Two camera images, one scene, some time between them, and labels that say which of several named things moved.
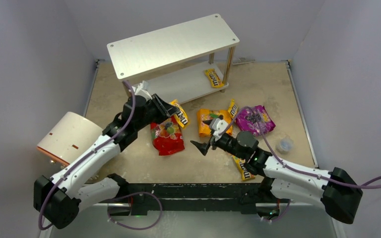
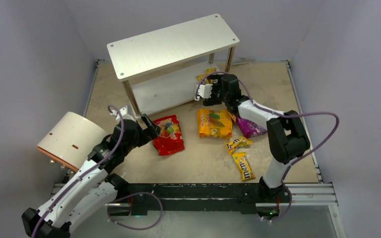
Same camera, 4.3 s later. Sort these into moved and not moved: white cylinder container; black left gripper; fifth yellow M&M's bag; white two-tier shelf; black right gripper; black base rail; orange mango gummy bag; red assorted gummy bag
Moved: black right gripper; black left gripper
Not moved: red assorted gummy bag; fifth yellow M&M's bag; white cylinder container; orange mango gummy bag; black base rail; white two-tier shelf
